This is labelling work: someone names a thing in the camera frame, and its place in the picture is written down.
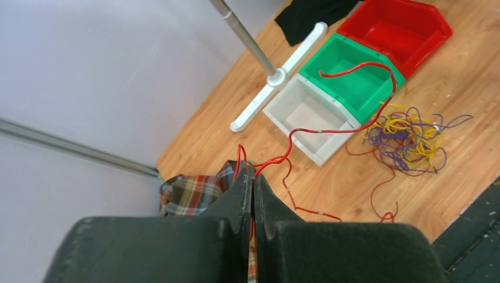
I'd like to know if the plaid flannel shirt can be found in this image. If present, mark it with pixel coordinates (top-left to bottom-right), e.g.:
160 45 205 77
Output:
159 160 255 282

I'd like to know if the metal clothes rack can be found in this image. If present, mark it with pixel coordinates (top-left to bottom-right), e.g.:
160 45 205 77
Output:
210 0 328 133

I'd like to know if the purple cable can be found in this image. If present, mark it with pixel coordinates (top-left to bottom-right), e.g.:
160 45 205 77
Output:
367 107 473 177

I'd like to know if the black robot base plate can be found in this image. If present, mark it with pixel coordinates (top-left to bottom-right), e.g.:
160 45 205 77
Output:
432 178 499 282

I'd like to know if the green plastic bin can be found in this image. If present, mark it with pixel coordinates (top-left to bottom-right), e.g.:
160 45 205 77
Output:
299 33 406 124

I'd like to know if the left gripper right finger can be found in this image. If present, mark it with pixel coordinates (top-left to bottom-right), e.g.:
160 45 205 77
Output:
254 176 447 282

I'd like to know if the red cable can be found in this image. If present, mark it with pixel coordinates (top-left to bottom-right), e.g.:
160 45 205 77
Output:
233 61 399 241

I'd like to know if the white plastic bin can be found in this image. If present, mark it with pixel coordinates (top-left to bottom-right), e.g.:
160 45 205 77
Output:
263 74 361 166

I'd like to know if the aluminium frame rail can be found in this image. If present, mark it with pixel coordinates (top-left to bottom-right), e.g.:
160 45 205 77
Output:
1 118 161 179

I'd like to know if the yellow cable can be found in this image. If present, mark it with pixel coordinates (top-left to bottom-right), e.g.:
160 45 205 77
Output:
364 103 445 169

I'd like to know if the black t-shirt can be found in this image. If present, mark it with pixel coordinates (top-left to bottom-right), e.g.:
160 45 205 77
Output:
275 0 358 47

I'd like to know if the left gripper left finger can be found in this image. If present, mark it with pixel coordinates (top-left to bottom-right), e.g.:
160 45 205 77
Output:
44 167 254 282

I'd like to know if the red plastic bin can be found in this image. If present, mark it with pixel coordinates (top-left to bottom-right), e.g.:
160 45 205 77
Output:
337 0 453 78

